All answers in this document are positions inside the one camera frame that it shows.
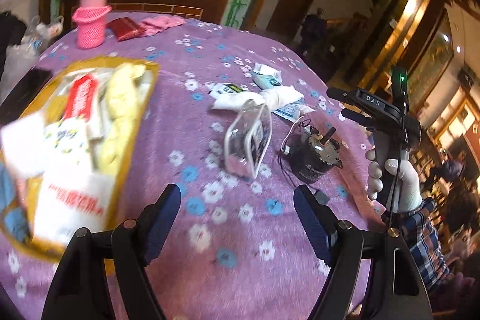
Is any yellow towel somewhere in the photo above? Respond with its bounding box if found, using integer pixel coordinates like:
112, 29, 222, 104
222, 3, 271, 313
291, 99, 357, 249
97, 62, 146, 175

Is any black electric motor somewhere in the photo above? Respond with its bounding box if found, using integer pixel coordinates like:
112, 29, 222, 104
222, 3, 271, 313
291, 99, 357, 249
280, 115, 343, 184

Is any yellow snack packet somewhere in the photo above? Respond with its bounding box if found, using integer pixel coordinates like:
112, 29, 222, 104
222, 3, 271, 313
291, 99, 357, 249
44, 118, 92, 171

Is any pink bottle knitted sleeve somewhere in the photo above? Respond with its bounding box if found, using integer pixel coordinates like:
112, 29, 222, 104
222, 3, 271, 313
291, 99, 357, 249
72, 0, 112, 49

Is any teal tissue pack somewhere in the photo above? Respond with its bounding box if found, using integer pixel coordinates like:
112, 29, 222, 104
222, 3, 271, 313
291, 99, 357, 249
252, 73, 281, 90

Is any purple floral tablecloth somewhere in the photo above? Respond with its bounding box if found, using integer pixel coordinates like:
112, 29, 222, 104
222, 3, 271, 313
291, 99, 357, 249
0, 11, 392, 320

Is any green white snack bag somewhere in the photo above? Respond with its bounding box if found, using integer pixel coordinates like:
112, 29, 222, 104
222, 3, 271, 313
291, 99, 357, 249
209, 83, 244, 99

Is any gold storage box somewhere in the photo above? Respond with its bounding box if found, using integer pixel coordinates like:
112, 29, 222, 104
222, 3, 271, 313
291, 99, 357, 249
1, 57, 160, 262

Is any pink cloth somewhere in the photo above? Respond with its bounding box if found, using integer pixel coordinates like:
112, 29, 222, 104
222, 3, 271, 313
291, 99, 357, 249
139, 15, 185, 37

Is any blue white wipe packet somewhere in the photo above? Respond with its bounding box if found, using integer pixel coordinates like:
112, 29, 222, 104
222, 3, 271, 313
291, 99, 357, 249
273, 98, 314, 123

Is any blue cloth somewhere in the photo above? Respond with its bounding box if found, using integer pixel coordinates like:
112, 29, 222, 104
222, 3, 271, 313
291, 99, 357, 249
1, 163, 30, 243

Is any small black block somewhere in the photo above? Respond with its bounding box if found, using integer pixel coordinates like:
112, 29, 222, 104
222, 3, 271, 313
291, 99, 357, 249
313, 190, 330, 205

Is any plaid sleeved forearm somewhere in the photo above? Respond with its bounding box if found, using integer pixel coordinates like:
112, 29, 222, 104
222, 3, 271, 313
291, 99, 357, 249
392, 197, 450, 293

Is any white gloved right hand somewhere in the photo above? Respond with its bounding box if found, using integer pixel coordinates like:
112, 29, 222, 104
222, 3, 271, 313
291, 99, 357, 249
365, 149, 422, 214

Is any small white sachet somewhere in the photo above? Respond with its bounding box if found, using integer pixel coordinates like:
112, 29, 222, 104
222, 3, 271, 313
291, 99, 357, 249
253, 62, 281, 81

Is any wooden sideboard cabinet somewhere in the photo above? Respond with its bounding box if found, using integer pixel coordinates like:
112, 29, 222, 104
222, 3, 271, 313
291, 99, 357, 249
106, 0, 225, 23

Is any red satin pouch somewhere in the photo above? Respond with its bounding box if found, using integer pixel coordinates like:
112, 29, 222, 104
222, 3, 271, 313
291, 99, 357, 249
107, 17, 146, 41

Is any white towel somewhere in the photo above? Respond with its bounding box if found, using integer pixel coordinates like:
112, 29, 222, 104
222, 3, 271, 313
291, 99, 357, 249
211, 86, 304, 112

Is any clear cartoon zip pouch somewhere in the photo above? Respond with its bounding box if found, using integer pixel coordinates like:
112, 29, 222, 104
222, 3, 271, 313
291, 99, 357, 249
224, 100, 272, 181

